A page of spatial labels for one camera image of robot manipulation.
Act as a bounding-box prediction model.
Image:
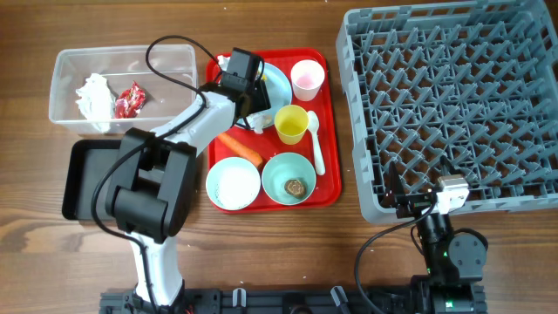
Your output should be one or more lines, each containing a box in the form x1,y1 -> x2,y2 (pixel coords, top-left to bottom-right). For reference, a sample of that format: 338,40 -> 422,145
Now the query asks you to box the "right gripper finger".
439,155 -> 462,178
383,161 -> 406,208

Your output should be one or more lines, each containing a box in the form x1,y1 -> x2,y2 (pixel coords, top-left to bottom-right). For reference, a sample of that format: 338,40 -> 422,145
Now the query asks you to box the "small white tissue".
248,113 -> 273,134

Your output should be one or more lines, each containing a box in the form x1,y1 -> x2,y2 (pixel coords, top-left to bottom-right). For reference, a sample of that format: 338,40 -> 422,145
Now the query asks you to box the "light blue bowl with rice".
206,157 -> 261,211

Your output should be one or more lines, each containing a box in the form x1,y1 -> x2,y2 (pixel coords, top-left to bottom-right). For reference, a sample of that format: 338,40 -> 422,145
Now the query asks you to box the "red strawberry candy wrapper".
114,81 -> 146,119

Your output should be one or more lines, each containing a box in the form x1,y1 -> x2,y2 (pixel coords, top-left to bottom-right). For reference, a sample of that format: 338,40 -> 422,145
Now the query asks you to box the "large white tissue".
76,73 -> 116,133

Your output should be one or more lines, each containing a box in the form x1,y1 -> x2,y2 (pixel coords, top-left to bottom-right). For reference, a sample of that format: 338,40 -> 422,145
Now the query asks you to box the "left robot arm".
91,74 -> 271,313

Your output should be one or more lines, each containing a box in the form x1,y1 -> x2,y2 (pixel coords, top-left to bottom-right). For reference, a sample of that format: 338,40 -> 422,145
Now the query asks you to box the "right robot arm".
382,156 -> 488,313

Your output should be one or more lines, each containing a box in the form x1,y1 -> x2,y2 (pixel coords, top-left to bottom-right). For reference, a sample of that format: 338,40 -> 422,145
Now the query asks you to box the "gray dishwasher rack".
336,1 -> 557,223

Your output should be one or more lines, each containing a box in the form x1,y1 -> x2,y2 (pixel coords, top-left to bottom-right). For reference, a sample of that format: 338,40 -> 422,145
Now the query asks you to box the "light blue plate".
235,63 -> 292,131

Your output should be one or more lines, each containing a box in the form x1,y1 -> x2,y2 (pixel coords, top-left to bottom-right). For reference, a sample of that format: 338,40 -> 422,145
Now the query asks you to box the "yellow plastic cup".
274,105 -> 309,145

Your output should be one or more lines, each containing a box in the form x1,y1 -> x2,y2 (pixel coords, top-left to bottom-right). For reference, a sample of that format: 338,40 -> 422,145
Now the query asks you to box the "orange carrot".
217,133 -> 263,168

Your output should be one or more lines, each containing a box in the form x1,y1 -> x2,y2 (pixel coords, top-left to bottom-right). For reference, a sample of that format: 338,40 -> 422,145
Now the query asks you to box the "pink white cup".
290,59 -> 325,101

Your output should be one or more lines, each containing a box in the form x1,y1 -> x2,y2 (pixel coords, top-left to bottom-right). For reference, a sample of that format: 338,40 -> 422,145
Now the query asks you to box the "white plastic spoon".
307,111 -> 325,175

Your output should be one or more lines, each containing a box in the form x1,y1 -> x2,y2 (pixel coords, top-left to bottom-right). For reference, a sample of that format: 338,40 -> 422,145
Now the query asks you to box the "red serving tray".
228,48 -> 342,215

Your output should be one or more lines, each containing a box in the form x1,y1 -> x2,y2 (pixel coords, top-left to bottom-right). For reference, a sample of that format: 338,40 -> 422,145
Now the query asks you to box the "brown food piece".
284,179 -> 307,199

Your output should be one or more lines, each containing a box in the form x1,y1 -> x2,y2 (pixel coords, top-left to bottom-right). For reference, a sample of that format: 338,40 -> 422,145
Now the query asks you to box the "clear plastic storage bin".
49,45 -> 196,134

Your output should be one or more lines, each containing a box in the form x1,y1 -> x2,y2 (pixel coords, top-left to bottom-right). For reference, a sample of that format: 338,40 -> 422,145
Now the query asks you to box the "black rectangular tray bin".
61,139 -> 194,222

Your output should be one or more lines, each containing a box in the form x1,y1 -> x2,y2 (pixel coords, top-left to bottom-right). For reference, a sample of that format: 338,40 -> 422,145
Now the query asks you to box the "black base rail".
99,284 -> 488,314

